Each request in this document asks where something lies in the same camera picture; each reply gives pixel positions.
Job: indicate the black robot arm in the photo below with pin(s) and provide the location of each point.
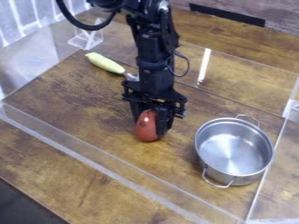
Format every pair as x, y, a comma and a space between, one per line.
149, 20

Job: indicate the yellow handled metal spoon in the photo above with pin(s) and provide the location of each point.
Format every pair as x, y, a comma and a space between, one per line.
107, 64

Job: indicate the silver pot with handles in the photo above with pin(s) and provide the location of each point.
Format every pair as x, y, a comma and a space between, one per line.
233, 151

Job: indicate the red white toy mushroom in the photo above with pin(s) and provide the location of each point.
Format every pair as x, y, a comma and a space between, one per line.
145, 126

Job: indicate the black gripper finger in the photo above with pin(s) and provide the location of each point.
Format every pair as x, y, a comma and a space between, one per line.
137, 108
164, 120

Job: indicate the black strip on table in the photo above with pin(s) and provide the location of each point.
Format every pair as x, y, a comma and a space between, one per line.
228, 15

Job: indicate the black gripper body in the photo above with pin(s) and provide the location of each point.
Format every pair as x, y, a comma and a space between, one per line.
153, 89

